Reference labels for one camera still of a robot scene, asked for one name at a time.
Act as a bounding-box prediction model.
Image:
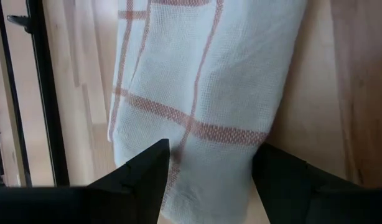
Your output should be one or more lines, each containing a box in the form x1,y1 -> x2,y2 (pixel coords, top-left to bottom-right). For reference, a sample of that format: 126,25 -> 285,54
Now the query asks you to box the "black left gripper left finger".
0,138 -> 171,224

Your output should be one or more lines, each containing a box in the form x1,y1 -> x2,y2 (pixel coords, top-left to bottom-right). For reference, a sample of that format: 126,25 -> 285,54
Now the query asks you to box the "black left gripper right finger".
251,142 -> 382,224

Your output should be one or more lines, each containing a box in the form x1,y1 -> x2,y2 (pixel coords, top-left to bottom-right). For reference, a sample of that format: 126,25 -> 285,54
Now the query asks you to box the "white towel with orange checks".
107,0 -> 309,224

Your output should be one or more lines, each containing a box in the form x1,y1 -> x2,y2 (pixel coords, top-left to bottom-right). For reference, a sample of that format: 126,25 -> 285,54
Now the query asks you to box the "black aluminium table frame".
0,0 -> 71,188

